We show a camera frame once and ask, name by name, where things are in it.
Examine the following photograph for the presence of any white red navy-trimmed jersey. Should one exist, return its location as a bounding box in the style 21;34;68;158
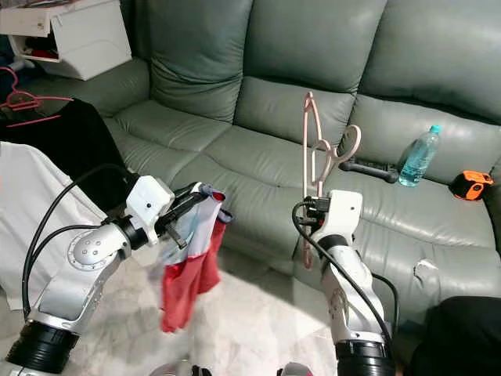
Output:
160;184;234;334

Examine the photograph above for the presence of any clear teal water bottle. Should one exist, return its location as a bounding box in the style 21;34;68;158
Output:
398;125;443;187

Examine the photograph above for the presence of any black garment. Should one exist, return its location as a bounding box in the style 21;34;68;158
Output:
0;98;126;211

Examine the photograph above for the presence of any silver robot left leg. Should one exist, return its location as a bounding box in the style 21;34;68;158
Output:
147;362;198;376

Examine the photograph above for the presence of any silver robot leg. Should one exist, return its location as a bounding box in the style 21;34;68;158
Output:
147;362;198;376
276;362;315;376

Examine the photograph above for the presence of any silver robot right leg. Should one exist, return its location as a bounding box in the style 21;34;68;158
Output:
276;362;315;376

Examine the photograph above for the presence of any orange black tape measure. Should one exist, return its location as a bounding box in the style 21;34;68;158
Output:
450;170;494;201

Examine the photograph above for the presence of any grey-green leather sofa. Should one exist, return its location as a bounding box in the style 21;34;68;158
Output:
78;0;501;345

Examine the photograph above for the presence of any white storage box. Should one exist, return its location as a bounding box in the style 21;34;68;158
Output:
0;0;132;81

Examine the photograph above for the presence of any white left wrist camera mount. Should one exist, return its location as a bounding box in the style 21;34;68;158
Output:
128;175;175;245

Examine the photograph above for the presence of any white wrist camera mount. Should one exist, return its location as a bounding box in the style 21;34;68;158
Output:
128;175;175;245
317;190;363;240

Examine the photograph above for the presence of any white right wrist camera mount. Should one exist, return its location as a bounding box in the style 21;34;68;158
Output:
317;190;363;240

